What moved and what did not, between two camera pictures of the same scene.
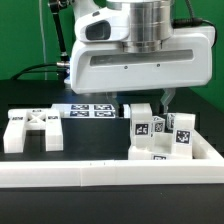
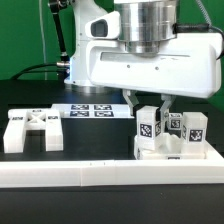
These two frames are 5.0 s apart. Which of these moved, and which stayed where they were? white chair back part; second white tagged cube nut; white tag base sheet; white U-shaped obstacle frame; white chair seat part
Moved: white chair seat part
Stayed: second white tagged cube nut; white tag base sheet; white U-shaped obstacle frame; white chair back part
